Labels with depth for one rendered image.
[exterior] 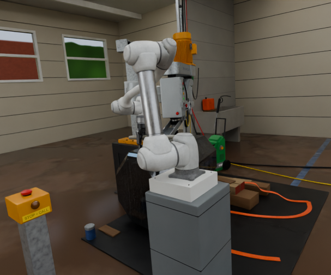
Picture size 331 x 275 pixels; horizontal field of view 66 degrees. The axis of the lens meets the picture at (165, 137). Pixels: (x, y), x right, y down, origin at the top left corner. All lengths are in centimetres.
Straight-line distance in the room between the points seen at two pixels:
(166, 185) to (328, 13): 623
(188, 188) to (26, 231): 81
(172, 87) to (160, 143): 133
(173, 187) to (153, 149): 26
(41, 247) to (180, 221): 76
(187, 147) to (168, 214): 42
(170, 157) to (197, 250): 54
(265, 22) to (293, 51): 105
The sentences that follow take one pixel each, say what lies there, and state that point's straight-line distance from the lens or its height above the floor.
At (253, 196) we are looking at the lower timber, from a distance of 319.
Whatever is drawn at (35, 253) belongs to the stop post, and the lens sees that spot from 119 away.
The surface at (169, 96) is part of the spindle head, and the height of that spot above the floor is 135.
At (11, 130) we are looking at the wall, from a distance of 831.
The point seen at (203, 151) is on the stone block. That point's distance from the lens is 298.
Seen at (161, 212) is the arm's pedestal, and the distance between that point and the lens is 164.
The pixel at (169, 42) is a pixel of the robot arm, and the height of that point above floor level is 170.
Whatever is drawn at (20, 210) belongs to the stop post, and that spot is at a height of 105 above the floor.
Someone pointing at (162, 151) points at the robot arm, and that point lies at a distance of 146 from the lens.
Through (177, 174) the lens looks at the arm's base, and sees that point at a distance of 162.
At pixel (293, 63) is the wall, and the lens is 724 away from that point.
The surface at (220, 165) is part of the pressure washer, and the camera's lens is 442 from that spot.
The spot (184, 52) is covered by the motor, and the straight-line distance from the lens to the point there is 339.
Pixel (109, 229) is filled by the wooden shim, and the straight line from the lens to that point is 291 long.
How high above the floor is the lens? 145
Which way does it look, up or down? 11 degrees down
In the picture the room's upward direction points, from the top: 4 degrees counter-clockwise
